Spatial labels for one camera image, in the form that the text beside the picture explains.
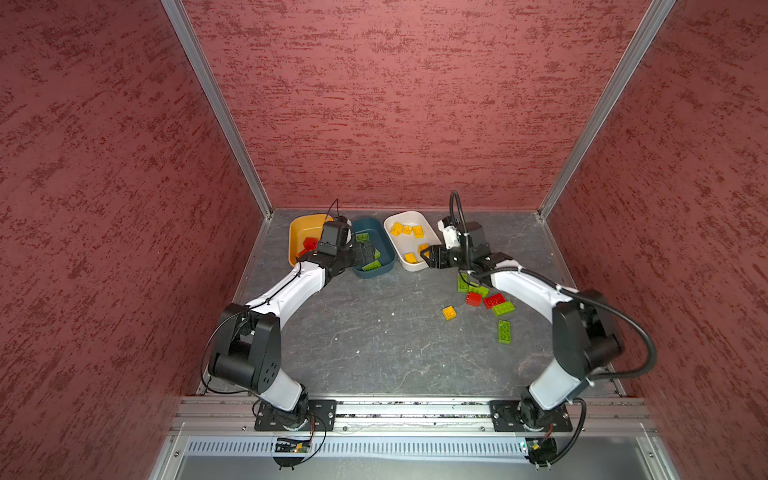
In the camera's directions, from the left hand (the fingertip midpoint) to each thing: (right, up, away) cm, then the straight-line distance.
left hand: (362, 256), depth 90 cm
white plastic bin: (+14, +4, +20) cm, 25 cm away
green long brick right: (+43, -23, -3) cm, 49 cm away
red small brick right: (+36, -15, +5) cm, 39 cm away
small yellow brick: (+15, +9, +24) cm, 29 cm away
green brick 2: (+2, -4, +11) cm, 12 cm away
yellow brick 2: (+16, -2, +13) cm, 20 cm away
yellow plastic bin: (-24, +9, +15) cm, 30 cm away
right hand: (+20, 0, 0) cm, 20 cm away
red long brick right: (+41, -15, +3) cm, 43 cm away
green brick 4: (+44, -17, +2) cm, 47 cm away
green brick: (-2, +6, +20) cm, 21 cm away
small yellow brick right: (+11, +9, +23) cm, 27 cm away
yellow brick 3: (+27, -18, +2) cm, 33 cm away
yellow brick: (+19, +8, +23) cm, 31 cm away
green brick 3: (+40, -12, +5) cm, 42 cm away
